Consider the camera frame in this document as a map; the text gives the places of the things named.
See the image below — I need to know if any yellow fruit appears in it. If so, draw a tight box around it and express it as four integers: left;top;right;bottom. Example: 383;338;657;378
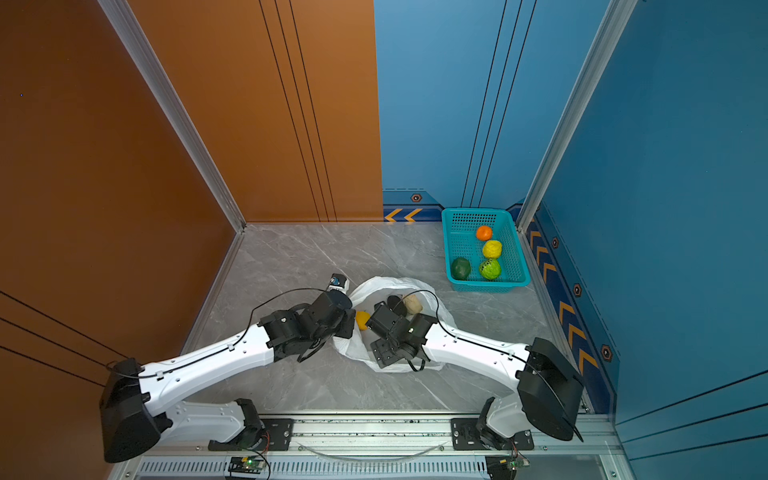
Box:
355;311;371;331

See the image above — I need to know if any orange fruit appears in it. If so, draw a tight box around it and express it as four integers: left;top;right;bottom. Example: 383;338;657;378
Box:
475;225;493;242

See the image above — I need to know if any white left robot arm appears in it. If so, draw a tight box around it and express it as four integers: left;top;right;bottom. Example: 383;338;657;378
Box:
99;290;355;464

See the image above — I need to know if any aluminium corner post right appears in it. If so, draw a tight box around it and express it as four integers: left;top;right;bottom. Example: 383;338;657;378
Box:
516;0;638;234

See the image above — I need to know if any left circuit board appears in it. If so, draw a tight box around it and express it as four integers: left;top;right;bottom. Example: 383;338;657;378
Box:
227;455;271;479

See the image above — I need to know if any aluminium front rail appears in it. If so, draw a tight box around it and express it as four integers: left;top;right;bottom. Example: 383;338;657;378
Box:
109;412;634;479

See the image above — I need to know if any aluminium corner post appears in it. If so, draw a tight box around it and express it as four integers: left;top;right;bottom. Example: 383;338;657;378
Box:
516;0;638;234
98;0;246;234

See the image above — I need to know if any yellow bumpy lemon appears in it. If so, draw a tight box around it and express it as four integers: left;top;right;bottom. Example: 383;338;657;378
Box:
482;240;503;259

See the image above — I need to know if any green fruit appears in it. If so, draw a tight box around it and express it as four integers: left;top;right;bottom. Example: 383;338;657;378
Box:
478;258;502;281

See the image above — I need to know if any dark green avocado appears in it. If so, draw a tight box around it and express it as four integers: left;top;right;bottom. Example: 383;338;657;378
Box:
450;257;474;281

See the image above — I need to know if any right circuit board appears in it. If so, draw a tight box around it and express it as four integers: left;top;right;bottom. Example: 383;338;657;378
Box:
484;456;530;480

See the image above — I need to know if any circuit board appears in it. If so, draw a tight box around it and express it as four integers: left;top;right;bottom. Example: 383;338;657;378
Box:
484;456;530;480
227;455;271;479

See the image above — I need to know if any aluminium corner post left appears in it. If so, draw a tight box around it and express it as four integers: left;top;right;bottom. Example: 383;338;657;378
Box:
98;0;246;234

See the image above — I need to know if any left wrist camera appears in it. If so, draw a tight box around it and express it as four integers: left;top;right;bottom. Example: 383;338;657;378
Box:
327;273;350;294

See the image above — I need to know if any white plastic bag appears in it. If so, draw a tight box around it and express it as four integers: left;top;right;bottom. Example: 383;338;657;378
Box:
332;276;466;373

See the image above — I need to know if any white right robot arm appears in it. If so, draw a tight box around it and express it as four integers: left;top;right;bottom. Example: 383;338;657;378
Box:
365;302;585;450

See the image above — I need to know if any teal plastic basket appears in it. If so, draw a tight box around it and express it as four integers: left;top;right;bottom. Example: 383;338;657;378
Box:
442;208;530;293

